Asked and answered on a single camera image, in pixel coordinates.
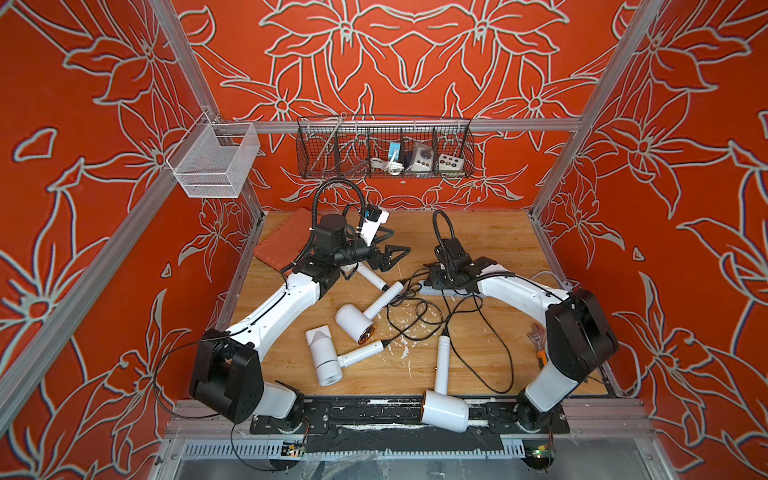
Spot white power strip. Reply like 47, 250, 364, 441
418, 282, 472, 298

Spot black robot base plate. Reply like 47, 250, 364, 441
248, 397, 571, 436

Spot clear plastic wall bin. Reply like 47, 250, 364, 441
165, 113, 261, 199

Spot black dryer power cables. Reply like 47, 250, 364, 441
383, 263, 516, 396

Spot white adapter box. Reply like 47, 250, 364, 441
409, 143, 434, 173

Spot orange plastic tool case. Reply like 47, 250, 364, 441
254, 209, 311, 270

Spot aluminium frame post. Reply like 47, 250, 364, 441
150, 0, 222, 123

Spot white socket cube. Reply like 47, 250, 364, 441
437, 154, 465, 178

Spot orange utility knife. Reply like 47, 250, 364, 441
527, 322, 548, 370

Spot black wire wall basket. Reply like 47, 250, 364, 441
296, 114, 476, 180

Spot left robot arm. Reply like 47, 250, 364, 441
189, 206, 410, 429

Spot blue small box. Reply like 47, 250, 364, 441
387, 142, 401, 164

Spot white hair dryer front left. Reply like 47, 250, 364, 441
305, 325, 384, 387

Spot white hair dryer front right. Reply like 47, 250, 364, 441
420, 335, 469, 433

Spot white hair dryer middle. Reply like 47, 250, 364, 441
335, 282, 404, 345

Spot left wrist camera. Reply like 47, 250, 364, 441
359, 204, 389, 246

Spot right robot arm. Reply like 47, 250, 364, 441
427, 238, 619, 433

